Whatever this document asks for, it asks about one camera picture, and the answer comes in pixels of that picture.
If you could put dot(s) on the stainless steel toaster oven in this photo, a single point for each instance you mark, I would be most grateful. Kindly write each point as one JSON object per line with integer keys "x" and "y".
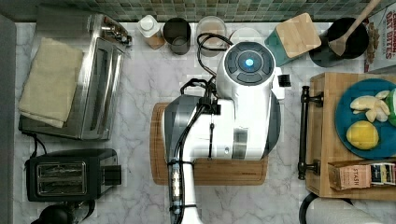
{"x": 103, "y": 42}

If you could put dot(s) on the black two-slot toaster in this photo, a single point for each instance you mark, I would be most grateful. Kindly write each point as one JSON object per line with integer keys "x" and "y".
{"x": 72, "y": 175}

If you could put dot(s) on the white cap bottle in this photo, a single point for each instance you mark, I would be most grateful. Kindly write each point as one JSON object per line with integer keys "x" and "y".
{"x": 150, "y": 29}

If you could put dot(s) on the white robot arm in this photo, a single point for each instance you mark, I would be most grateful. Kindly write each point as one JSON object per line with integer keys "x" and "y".
{"x": 237, "y": 118}

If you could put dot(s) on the black drawer handle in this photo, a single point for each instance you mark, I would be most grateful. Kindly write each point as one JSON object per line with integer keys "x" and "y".
{"x": 306, "y": 99}

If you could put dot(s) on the dark grey cup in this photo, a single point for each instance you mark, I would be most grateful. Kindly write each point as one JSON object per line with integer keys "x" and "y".
{"x": 177, "y": 33}

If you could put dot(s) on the cinnamon oat bites cereal box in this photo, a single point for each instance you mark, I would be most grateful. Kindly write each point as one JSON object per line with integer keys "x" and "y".
{"x": 380, "y": 56}

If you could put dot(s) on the blue plate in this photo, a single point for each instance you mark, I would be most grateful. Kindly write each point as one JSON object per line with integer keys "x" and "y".
{"x": 364, "y": 118}

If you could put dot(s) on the wooden spoon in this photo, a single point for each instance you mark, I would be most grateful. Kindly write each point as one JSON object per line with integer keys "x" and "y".
{"x": 339, "y": 45}

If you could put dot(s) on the white lidded bowl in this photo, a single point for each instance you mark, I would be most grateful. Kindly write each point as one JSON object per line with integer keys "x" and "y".
{"x": 246, "y": 34}

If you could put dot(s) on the pale ginger root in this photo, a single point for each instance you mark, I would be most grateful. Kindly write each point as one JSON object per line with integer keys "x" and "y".
{"x": 374, "y": 107}

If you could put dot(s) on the stash tea box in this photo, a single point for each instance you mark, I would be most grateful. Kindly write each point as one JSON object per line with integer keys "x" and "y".
{"x": 361, "y": 174}

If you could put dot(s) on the black kettle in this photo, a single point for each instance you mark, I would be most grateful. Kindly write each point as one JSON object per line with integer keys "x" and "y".
{"x": 66, "y": 213}

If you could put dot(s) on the green vegetable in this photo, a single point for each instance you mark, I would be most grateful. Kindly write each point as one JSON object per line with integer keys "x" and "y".
{"x": 391, "y": 103}

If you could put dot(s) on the beige folded towel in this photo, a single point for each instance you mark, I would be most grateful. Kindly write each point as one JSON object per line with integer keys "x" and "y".
{"x": 49, "y": 90}

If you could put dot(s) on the teal box with wooden lid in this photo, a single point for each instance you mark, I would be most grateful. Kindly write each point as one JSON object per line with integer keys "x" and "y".
{"x": 293, "y": 38}

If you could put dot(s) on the wooden cutting board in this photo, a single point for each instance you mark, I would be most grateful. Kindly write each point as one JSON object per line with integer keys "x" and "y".
{"x": 205, "y": 172}

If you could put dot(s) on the clear glass jar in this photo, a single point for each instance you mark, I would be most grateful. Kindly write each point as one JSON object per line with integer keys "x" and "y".
{"x": 213, "y": 25}

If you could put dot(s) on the yellow lemon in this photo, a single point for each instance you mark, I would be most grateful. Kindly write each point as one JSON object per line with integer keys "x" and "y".
{"x": 362, "y": 135}

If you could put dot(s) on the wooden drawer cabinet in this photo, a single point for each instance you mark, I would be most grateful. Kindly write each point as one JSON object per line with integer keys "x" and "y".
{"x": 327, "y": 126}

